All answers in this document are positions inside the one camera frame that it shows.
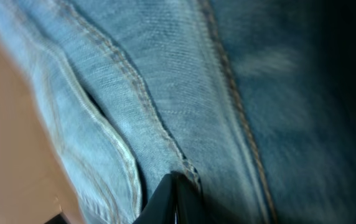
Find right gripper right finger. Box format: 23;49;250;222
176;174;206;224

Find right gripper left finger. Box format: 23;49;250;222
133;174;176;224

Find light blue denim jeans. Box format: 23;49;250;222
0;0;356;223

